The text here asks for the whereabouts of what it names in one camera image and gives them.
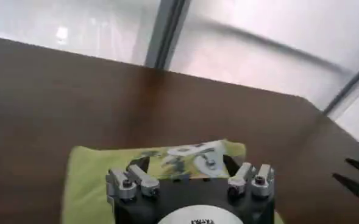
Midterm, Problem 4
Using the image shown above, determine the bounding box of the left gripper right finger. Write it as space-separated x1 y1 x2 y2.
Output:
222 154 275 198

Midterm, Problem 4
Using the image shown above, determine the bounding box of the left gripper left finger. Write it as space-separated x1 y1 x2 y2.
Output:
105 155 161 201

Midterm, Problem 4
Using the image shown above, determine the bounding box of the yellow-green t-shirt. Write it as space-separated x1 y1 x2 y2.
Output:
62 139 285 224

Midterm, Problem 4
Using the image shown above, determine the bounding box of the thin grey window frame post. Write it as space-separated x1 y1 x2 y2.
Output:
323 54 359 116

